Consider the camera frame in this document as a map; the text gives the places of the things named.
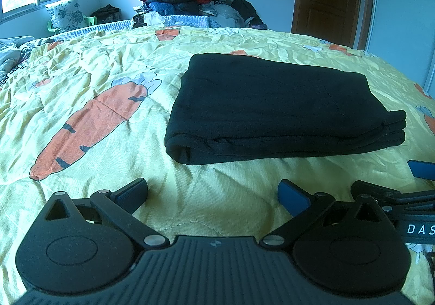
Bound light blue quilt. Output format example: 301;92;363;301
51;14;221;37

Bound black pants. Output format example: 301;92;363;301
165;53;407;166

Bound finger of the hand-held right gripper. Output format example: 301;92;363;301
407;160;435;180
350;180;435;206

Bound black backpack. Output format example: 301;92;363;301
231;0;264;28

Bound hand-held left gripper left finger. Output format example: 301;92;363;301
43;178;170;252

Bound yellow carrot print bedspread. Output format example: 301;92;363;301
0;24;435;305

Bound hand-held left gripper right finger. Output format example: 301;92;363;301
260;179;395;252

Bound grey striped bedding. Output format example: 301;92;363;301
0;36;36;84

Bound dark bag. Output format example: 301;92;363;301
90;4;121;23

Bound green plastic chair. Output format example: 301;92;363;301
46;14;99;35

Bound floral pillow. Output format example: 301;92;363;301
45;0;85;33

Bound grey cloth bundle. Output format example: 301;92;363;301
199;2;245;28

